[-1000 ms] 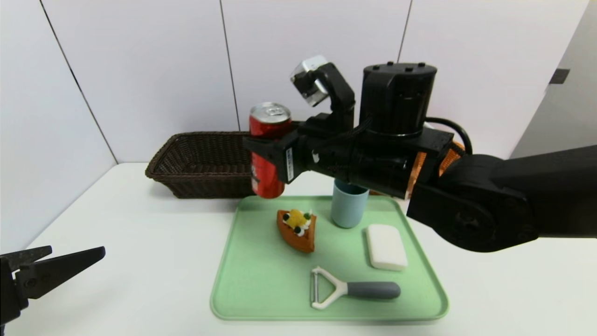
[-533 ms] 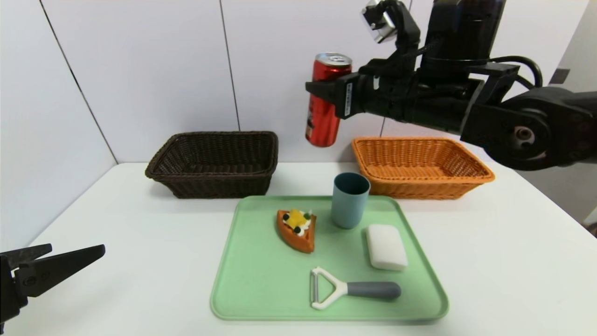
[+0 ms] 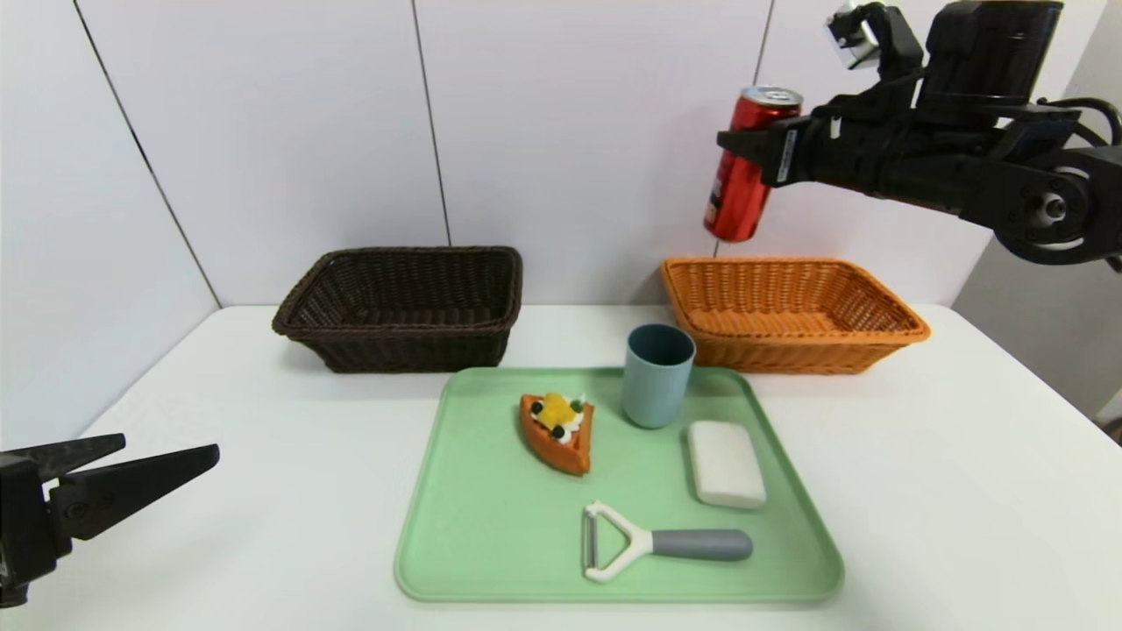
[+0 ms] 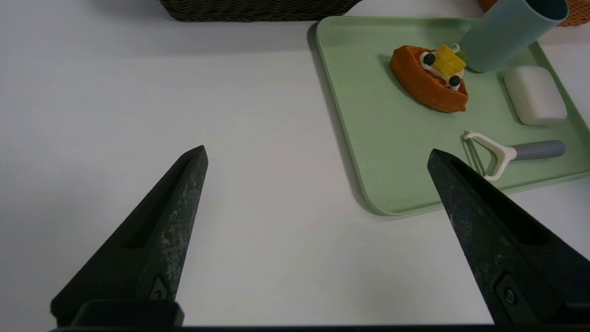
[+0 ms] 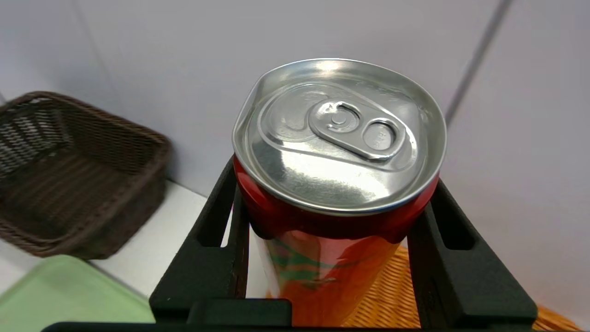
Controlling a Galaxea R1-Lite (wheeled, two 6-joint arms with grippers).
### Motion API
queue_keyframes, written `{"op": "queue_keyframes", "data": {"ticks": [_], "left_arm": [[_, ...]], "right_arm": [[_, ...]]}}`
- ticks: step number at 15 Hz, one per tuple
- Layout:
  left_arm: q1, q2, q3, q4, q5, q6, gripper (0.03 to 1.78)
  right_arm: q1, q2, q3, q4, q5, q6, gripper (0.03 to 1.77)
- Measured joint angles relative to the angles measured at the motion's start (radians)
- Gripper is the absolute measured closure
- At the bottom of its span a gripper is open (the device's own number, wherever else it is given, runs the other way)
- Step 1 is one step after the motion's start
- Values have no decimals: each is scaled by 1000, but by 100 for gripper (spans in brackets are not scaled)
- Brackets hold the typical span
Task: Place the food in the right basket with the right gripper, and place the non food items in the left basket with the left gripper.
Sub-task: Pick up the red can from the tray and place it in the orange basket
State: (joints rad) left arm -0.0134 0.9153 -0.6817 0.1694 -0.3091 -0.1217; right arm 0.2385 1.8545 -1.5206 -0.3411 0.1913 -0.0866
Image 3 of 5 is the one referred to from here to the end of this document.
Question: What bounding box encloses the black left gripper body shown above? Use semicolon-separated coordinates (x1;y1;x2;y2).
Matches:
0;458;73;608

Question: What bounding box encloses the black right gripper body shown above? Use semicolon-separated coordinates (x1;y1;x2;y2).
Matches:
768;115;887;197

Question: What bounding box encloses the orange wicker basket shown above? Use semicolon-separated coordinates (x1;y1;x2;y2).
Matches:
659;257;932;376

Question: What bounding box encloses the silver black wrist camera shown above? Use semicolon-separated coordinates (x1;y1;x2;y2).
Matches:
827;3;926;82

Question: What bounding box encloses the light green plastic tray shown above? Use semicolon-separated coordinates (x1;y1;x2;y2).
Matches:
394;366;845;603

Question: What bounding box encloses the white peeler with grey handle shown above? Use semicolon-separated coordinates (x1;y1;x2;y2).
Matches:
582;500;754;583

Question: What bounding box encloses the red soda can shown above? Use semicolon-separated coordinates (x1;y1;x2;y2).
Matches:
703;85;804;244

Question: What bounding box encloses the blue-grey plastic cup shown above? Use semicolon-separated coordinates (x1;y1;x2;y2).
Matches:
621;323;697;430

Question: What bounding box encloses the dark brown wicker basket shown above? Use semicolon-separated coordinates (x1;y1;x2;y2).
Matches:
272;246;524;375

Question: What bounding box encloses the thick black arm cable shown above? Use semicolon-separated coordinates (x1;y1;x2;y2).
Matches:
1034;96;1122;150

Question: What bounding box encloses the white soap bar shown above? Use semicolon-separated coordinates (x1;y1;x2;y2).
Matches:
686;421;767;510

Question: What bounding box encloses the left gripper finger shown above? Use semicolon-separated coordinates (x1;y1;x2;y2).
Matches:
0;433;126;482
49;443;220;541

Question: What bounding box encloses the toy waffle slice with fruit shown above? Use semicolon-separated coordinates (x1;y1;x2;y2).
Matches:
519;393;595;477

